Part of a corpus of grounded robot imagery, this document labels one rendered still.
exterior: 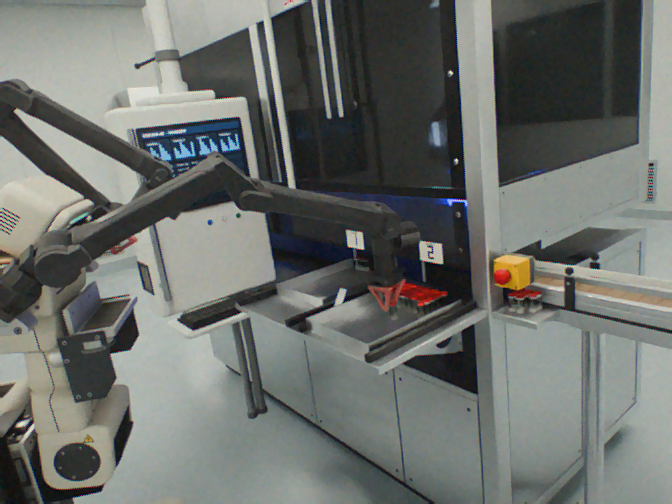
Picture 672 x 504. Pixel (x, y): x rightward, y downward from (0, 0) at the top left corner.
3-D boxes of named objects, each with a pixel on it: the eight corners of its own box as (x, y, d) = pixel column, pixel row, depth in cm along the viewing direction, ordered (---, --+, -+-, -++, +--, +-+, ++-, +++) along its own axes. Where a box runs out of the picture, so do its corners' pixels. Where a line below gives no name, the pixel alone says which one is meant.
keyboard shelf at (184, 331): (263, 286, 215) (262, 280, 214) (300, 299, 193) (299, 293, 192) (160, 322, 189) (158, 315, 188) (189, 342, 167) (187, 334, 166)
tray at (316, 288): (352, 266, 192) (351, 257, 191) (402, 277, 171) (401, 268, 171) (277, 293, 172) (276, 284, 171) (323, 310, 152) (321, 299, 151)
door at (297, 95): (283, 181, 202) (259, 23, 187) (359, 183, 166) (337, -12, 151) (282, 181, 202) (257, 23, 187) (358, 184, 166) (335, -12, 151)
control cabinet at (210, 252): (256, 273, 228) (224, 92, 207) (279, 280, 213) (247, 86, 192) (145, 309, 198) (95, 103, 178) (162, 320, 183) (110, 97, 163)
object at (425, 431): (338, 316, 376) (322, 200, 353) (639, 426, 216) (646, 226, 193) (215, 369, 318) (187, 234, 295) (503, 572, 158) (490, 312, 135)
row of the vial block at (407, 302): (387, 302, 151) (386, 287, 150) (433, 315, 137) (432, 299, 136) (382, 304, 150) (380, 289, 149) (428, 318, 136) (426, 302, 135)
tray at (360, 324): (395, 292, 158) (394, 282, 157) (462, 311, 138) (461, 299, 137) (307, 330, 139) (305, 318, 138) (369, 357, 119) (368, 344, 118)
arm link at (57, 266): (226, 135, 107) (238, 150, 99) (253, 187, 115) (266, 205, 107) (26, 241, 100) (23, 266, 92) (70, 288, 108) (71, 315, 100)
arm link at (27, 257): (14, 260, 99) (12, 274, 95) (49, 223, 98) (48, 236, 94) (57, 283, 105) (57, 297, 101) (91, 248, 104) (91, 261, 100)
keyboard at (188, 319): (272, 287, 203) (271, 282, 202) (291, 294, 192) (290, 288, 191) (177, 321, 180) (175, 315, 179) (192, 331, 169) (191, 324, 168)
